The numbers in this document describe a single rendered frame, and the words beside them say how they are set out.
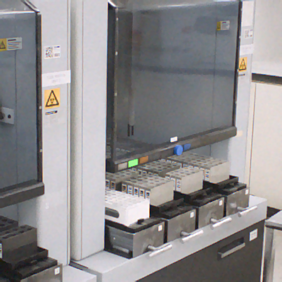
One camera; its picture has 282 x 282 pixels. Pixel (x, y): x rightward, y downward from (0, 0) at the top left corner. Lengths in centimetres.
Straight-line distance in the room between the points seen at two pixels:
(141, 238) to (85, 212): 18
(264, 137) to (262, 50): 60
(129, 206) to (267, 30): 293
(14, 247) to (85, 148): 32
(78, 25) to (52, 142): 29
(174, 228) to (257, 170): 244
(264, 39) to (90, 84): 298
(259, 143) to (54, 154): 278
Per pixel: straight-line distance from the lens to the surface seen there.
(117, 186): 230
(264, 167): 458
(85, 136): 197
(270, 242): 220
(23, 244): 188
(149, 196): 221
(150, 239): 213
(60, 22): 186
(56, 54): 186
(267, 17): 485
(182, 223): 224
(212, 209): 236
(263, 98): 451
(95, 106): 198
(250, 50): 256
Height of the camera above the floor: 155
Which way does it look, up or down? 15 degrees down
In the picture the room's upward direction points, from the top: 2 degrees clockwise
